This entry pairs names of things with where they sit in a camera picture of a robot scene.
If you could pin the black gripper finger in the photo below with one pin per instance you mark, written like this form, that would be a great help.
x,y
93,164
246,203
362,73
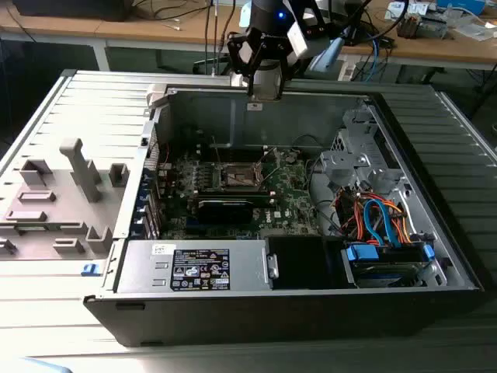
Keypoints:
x,y
233,52
282,77

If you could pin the metal locking lever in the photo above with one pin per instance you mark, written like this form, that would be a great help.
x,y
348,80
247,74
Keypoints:
x,y
217,153
276,170

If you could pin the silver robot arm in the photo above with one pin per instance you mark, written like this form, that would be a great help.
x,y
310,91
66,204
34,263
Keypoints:
x,y
268,83

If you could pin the white case sticker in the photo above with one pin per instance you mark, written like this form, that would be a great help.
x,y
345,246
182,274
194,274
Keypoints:
x,y
254,106

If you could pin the round coin battery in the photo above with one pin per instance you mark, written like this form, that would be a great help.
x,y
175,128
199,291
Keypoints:
x,y
290,157

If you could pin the black monitor stand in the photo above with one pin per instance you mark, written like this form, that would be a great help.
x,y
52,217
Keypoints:
x,y
355,31

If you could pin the metal disk bay cage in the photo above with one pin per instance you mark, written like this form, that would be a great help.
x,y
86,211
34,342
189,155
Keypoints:
x,y
349,163

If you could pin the green motherboard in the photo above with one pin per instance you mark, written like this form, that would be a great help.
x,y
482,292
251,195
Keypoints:
x,y
287,186

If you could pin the green RAM stick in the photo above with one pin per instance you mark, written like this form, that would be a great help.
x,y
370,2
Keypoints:
x,y
233,191

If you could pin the white and blue carton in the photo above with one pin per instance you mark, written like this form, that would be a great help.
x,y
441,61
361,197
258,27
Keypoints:
x,y
400,6

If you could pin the brown heat sink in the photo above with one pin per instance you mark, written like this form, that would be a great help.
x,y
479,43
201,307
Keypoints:
x,y
409,25

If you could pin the black graphics card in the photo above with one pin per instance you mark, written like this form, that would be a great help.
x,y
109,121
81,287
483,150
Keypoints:
x,y
225,211

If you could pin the wooden desk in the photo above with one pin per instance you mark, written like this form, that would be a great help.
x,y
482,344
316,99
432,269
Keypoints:
x,y
427,48
58,27

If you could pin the grey metal drive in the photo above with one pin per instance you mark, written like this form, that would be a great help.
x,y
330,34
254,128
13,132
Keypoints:
x,y
436,27

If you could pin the black computer box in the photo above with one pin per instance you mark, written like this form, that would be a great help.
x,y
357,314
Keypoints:
x,y
70,9

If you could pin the blue box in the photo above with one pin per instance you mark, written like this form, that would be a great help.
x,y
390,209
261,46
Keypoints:
x,y
462,4

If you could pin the clear plastic bag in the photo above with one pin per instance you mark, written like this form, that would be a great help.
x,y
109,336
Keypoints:
x,y
475,31

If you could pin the hard disk in blue carrier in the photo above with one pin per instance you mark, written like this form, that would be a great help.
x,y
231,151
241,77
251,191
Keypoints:
x,y
388,272

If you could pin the grey parts rack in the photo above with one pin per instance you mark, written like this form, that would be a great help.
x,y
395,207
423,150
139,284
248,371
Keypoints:
x,y
77,217

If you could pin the silver power supply unit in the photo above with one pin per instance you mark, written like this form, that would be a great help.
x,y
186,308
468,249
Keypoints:
x,y
147,268

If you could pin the black PC case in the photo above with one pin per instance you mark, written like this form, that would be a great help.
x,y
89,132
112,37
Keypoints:
x,y
272,318

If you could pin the small blue clip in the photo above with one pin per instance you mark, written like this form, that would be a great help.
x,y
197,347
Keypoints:
x,y
89,270

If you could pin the pale blue rounded object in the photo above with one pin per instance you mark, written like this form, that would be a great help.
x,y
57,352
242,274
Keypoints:
x,y
42,367

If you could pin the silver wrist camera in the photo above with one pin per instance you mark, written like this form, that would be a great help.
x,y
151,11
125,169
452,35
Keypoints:
x,y
244,52

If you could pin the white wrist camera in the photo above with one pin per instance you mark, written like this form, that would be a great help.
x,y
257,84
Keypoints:
x,y
299,40

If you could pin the grey corner bracket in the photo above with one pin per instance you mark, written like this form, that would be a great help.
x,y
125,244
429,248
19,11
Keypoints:
x,y
157,95

